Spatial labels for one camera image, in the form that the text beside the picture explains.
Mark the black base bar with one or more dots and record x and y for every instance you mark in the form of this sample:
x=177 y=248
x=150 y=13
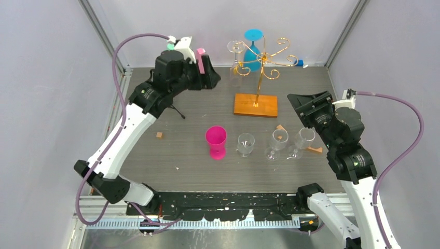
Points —
x=225 y=206

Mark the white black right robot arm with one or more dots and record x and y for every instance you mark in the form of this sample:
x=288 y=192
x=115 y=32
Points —
x=339 y=126

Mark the clear wine glass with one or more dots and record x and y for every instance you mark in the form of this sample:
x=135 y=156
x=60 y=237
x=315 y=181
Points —
x=302 y=140
x=277 y=142

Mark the gold wire wine glass rack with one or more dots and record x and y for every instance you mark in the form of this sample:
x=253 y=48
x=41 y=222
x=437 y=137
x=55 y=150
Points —
x=258 y=105

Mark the blue wine glass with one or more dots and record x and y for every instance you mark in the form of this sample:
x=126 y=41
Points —
x=250 y=58

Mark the black mini tripod stand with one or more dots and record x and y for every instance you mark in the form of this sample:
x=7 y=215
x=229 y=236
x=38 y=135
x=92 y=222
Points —
x=174 y=108

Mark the small wooden arch block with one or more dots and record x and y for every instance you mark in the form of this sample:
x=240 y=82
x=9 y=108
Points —
x=315 y=150

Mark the clear flute glass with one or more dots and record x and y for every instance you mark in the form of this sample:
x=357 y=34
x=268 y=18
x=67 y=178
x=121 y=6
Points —
x=235 y=47

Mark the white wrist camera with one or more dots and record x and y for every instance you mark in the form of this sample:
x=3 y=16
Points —
x=183 y=46
x=348 y=100

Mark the clear ribbed tumbler glass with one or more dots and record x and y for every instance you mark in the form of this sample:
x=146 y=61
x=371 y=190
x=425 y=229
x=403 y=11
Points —
x=245 y=144

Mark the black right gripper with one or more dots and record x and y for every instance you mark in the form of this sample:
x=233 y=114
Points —
x=301 y=105

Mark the small wooden cube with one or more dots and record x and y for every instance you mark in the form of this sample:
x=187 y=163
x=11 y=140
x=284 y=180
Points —
x=159 y=135

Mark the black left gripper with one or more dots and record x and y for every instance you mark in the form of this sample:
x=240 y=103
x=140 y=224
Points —
x=210 y=79

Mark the blue cube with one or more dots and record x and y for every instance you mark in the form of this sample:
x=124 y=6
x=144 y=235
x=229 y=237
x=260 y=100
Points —
x=300 y=63

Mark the pink wine glass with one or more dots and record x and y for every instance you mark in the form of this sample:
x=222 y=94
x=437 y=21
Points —
x=216 y=138

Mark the pink metronome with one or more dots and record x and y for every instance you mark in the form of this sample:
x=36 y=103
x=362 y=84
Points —
x=199 y=53

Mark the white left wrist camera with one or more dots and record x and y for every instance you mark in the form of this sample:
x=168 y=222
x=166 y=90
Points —
x=183 y=46

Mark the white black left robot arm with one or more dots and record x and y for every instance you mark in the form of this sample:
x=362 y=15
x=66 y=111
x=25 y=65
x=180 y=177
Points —
x=171 y=75

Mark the mint green microphone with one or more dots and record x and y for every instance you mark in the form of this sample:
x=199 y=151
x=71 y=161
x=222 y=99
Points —
x=171 y=46

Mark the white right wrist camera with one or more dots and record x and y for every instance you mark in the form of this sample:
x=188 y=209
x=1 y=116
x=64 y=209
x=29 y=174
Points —
x=348 y=100

